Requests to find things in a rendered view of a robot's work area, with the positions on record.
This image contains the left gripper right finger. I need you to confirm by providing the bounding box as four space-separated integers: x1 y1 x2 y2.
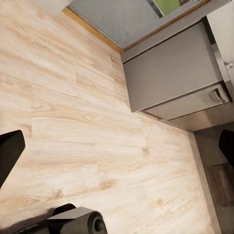
218 129 234 169

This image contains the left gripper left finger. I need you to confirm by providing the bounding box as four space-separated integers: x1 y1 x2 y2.
0 130 25 188

